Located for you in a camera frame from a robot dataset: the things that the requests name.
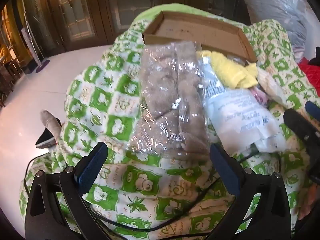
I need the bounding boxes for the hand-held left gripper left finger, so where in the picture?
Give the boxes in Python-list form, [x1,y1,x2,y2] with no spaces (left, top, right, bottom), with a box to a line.
[25,142,110,240]

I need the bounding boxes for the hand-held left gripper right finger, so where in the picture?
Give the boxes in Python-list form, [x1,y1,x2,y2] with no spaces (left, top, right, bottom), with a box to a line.
[207,144,293,240]

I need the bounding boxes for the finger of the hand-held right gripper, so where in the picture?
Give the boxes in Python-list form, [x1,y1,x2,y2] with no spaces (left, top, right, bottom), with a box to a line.
[283,108,320,155]
[304,101,320,122]

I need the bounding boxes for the white striped plastic bag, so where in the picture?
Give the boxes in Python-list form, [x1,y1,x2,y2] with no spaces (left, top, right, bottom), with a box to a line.
[256,67,288,105]

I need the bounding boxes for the pink zipper pouch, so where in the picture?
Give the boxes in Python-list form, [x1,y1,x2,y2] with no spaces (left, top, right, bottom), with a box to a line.
[251,86,269,104]

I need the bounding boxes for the white gauze packet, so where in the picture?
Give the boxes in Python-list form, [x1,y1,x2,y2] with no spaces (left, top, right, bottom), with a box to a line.
[206,87,288,154]

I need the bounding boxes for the yellow towel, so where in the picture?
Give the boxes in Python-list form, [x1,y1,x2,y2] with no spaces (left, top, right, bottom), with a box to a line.
[196,50,259,89]

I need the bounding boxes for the silver labelled packet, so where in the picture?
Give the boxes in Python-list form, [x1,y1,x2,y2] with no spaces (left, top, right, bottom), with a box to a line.
[200,56,225,103]

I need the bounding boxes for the brown towel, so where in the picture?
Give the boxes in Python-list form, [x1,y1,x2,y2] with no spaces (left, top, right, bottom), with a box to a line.
[130,40,212,162]

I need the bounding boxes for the cardboard box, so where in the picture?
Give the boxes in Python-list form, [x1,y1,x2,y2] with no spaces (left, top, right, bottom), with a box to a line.
[141,10,258,64]

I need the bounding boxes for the person's right hand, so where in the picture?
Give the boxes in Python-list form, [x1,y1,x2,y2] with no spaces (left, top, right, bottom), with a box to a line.
[299,184,320,220]

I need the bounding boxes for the red cloth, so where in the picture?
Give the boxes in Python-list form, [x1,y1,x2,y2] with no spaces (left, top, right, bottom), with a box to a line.
[296,56,320,93]

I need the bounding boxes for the green printed blanket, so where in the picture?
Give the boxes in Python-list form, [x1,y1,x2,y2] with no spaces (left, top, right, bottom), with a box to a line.
[19,4,320,240]

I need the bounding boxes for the grey slipper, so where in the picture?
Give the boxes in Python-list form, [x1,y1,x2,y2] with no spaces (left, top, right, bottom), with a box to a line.
[35,109,62,148]

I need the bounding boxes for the large clear plastic bag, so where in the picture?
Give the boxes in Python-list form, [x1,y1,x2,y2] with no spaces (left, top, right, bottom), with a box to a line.
[240,0,320,55]

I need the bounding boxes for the floor stand with purple base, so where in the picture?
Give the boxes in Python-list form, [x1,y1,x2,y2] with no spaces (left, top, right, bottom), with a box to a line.
[21,25,50,74]

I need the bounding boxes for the dark wooden furniture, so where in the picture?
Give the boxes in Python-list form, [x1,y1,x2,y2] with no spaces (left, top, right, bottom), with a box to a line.
[0,60,18,108]

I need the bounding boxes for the wooden cabinet doors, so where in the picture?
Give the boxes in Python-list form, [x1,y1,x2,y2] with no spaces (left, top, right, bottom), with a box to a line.
[20,0,240,53]

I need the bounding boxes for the black cable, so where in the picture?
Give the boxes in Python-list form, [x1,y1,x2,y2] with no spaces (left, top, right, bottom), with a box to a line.
[24,145,282,240]

